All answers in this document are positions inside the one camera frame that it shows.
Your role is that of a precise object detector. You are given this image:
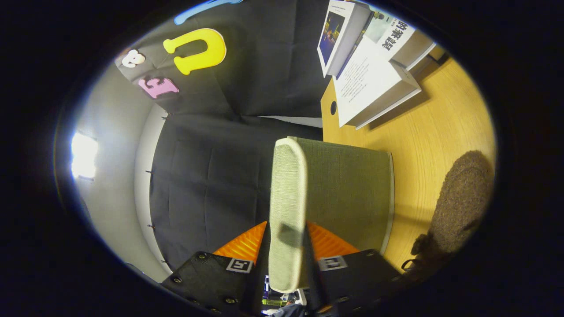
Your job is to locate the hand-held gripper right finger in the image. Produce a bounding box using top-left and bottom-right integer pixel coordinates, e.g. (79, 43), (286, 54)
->
(302, 221), (402, 316)

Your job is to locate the brown fuzzy shoe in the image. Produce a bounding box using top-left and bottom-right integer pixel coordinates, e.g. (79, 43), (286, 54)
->
(402, 151), (496, 282)

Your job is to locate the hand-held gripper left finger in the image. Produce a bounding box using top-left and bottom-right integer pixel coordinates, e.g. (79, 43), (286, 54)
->
(161, 221), (270, 317)

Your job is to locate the small white night-photo book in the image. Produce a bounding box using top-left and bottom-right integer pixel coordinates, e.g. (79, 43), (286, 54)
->
(317, 0), (373, 78)

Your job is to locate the green fabric storage box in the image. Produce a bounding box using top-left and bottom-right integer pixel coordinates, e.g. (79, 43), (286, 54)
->
(268, 136), (395, 294)

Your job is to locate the ceiling light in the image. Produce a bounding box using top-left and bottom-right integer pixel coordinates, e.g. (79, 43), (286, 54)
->
(70, 131), (99, 180)

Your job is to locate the thick white book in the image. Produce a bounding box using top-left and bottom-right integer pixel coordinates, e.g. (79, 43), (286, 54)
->
(333, 35), (422, 129)

